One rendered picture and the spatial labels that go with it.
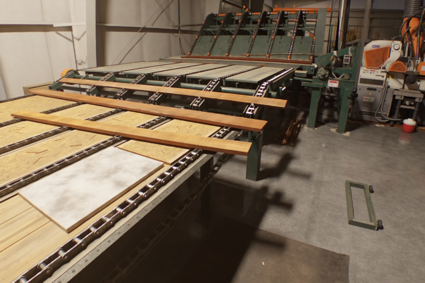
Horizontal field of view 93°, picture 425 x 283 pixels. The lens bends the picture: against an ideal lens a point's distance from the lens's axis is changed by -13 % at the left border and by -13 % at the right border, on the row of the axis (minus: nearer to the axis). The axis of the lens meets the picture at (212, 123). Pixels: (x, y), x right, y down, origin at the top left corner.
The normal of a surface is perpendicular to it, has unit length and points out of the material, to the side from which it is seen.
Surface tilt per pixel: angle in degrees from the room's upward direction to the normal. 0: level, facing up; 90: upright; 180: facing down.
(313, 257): 0
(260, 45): 46
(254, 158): 90
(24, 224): 0
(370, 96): 90
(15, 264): 0
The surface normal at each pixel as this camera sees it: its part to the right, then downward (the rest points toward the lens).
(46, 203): 0.00, -0.94
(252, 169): -0.47, 0.30
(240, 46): -0.34, -0.43
